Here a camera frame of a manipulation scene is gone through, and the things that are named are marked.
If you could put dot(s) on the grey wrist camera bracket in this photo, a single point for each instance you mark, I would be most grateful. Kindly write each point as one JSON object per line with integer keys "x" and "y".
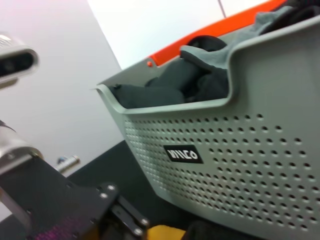
{"x": 15, "y": 207}

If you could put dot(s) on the grey towel with black edging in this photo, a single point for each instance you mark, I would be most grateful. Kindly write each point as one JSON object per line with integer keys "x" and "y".
{"x": 212, "y": 58}

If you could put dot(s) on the yellow towel with black edging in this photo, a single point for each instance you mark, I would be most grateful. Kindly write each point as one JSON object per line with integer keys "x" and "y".
{"x": 165, "y": 232}

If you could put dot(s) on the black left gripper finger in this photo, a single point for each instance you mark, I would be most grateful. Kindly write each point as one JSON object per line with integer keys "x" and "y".
{"x": 130, "y": 215}

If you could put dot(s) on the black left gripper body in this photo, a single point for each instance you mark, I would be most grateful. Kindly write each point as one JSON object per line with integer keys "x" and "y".
{"x": 55, "y": 200}

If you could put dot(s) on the grey perforated plastic storage box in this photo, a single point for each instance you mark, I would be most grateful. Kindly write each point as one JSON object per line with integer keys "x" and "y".
{"x": 250, "y": 162}

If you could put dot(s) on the black cloth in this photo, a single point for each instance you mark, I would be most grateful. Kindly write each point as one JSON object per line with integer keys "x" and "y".
{"x": 162, "y": 92}

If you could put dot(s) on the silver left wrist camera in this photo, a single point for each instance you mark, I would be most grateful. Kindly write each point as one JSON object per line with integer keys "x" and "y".
{"x": 15, "y": 62}

